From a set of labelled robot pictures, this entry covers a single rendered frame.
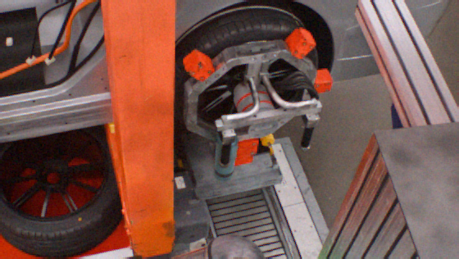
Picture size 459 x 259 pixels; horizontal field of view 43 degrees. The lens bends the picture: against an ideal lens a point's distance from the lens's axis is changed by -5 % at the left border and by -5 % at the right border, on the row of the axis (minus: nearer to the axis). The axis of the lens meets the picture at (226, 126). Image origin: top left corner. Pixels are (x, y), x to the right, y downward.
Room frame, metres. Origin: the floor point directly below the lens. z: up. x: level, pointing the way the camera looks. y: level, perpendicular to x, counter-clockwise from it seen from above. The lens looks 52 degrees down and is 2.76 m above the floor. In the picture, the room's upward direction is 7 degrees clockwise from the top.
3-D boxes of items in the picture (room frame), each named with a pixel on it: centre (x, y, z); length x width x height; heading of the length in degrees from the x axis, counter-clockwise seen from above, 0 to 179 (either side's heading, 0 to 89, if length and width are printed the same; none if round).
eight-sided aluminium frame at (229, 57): (1.66, -0.08, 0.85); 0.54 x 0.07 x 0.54; 112
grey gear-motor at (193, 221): (1.45, 0.17, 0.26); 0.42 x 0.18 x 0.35; 22
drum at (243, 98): (1.59, -0.10, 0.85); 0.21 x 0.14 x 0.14; 22
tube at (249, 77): (1.51, -0.03, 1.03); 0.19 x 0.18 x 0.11; 22
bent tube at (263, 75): (1.58, -0.22, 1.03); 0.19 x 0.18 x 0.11; 22
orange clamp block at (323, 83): (1.78, -0.37, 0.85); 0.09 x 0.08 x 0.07; 112
